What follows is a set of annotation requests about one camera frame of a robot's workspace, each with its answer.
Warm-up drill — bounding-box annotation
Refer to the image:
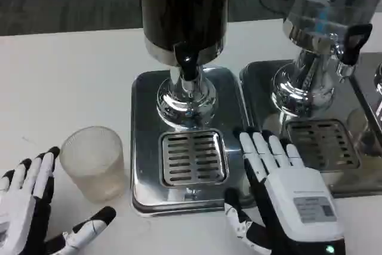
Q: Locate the black loop-handle tap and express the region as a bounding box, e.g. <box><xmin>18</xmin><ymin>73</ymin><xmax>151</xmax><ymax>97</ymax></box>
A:
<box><xmin>335</xmin><ymin>23</ymin><xmax>374</xmax><ymax>78</ymax></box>

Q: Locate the steel drip grid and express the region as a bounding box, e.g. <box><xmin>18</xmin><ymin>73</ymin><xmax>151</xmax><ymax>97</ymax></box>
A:
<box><xmin>283</xmin><ymin>119</ymin><xmax>362</xmax><ymax>172</ymax></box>
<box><xmin>158</xmin><ymin>129</ymin><xmax>230</xmax><ymax>189</ymax></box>

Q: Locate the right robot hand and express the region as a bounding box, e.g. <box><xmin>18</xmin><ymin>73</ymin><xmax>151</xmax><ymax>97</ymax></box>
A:
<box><xmin>223</xmin><ymin>126</ymin><xmax>347</xmax><ymax>255</ymax></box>

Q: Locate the black cable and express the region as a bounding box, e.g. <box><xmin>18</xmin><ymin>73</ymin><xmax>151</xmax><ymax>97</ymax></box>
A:
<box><xmin>258</xmin><ymin>0</ymin><xmax>295</xmax><ymax>16</ymax></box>

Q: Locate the polished steel box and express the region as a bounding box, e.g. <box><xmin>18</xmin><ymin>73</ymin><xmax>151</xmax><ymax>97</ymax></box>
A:
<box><xmin>349</xmin><ymin>51</ymin><xmax>382</xmax><ymax>160</ymax></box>

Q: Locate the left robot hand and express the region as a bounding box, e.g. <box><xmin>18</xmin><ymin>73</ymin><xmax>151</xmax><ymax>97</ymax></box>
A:
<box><xmin>0</xmin><ymin>146</ymin><xmax>117</xmax><ymax>255</ymax></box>

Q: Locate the black tap with chrome spout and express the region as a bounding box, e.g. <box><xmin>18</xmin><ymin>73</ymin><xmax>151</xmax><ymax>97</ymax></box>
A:
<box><xmin>174</xmin><ymin>42</ymin><xmax>200</xmax><ymax>91</ymax></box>

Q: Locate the dark drink dispenser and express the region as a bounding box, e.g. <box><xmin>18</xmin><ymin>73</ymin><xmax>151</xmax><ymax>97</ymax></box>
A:
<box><xmin>138</xmin><ymin>0</ymin><xmax>230</xmax><ymax>130</ymax></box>

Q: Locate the clear drink dispenser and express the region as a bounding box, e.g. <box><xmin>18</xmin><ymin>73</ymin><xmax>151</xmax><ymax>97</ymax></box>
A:
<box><xmin>270</xmin><ymin>0</ymin><xmax>382</xmax><ymax>118</ymax></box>

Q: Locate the clear ribbed glass cup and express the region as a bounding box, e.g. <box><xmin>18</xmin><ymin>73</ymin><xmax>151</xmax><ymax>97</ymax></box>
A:
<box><xmin>59</xmin><ymin>125</ymin><xmax>125</xmax><ymax>204</ymax></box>

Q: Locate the steel base tray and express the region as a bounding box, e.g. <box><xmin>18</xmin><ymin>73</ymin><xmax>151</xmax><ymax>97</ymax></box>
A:
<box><xmin>238</xmin><ymin>59</ymin><xmax>382</xmax><ymax>199</ymax></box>
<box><xmin>130</xmin><ymin>66</ymin><xmax>257</xmax><ymax>217</ymax></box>

